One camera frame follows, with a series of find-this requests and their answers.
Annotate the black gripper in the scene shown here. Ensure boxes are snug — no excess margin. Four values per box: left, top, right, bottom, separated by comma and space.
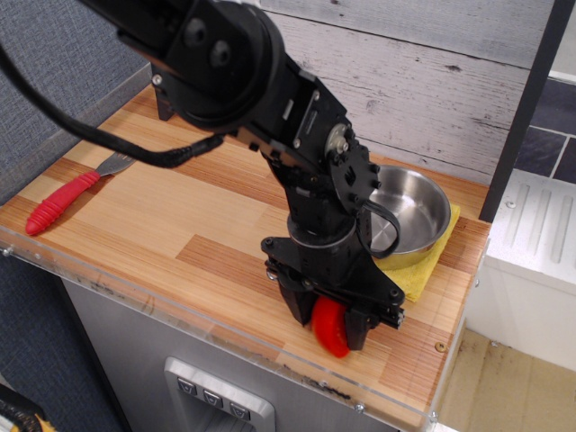
261, 215, 405, 351

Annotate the red toy pepper half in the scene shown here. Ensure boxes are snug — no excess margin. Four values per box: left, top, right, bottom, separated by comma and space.
310, 297, 350, 358

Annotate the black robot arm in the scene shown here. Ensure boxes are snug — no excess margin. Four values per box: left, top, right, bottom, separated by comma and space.
90, 1, 405, 350

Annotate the yellow cloth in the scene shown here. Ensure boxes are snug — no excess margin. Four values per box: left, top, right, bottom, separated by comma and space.
374, 204, 461, 302

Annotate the clear acrylic table edge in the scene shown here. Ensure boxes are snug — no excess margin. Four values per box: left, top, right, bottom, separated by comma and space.
1, 228, 439, 431

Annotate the silver dispenser button panel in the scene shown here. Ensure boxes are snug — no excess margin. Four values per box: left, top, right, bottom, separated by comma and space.
164, 356, 276, 431

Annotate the white toy sink unit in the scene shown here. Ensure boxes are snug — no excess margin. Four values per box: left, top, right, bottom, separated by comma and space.
465, 170, 575, 370

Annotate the grey toy fridge cabinet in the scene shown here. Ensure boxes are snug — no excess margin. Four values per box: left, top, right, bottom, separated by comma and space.
64, 282, 391, 431

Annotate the yellow object at corner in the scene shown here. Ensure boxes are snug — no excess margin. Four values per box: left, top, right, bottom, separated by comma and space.
35, 415, 58, 432

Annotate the silver pot with wire handle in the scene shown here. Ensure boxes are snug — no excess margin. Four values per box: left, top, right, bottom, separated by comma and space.
370, 165, 452, 271

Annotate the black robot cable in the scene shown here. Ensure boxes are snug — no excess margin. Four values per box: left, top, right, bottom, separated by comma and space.
0, 40, 225, 170

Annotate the black left frame post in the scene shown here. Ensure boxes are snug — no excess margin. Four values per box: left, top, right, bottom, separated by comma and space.
154, 86, 176, 122

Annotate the black frame post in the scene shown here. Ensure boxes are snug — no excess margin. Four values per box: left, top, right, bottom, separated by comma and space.
154, 86, 176, 122
479, 0, 575, 222

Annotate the red handled fork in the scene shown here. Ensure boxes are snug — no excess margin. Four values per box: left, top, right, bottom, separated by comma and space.
25, 152, 135, 235

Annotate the black right frame post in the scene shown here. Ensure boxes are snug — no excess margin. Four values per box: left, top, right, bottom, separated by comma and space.
479, 0, 575, 222

